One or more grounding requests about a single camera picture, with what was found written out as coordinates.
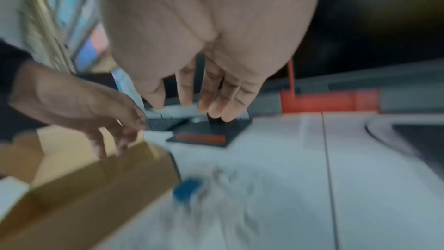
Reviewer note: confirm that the person's left hand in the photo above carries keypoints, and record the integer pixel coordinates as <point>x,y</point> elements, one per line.
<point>73,98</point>

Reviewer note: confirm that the person's right hand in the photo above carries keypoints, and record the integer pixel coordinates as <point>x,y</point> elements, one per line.
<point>208,23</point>

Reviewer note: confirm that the brown cardboard box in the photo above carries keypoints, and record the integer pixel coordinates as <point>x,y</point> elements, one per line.
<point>90,196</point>

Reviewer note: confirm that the shelf of colourful items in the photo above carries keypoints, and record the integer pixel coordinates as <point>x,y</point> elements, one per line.
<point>69,10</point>

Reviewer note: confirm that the black stand base red label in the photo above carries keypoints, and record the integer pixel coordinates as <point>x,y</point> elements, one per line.
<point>211,131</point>

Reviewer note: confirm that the small blue block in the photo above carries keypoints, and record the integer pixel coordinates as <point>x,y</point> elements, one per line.
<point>187,191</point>

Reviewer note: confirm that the large black rounded object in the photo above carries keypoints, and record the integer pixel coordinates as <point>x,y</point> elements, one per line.
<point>374,15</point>

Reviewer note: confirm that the clear plastic bag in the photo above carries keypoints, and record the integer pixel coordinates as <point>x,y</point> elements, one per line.
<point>229,202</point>

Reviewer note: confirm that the grey sink basin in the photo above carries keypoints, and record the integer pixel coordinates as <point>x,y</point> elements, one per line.
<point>412,139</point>

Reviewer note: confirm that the red metal frame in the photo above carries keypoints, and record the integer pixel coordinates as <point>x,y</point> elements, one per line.
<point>319,100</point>

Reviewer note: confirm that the grey metal rail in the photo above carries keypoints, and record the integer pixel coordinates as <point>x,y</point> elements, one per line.
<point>399,78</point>

